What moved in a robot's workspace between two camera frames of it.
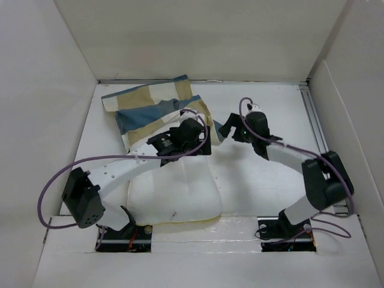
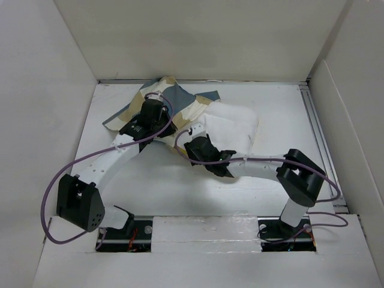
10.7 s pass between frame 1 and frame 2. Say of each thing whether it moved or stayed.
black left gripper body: moved
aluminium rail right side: stayed
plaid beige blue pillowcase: moved
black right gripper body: moved
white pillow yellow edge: moved
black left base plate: stayed
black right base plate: stayed
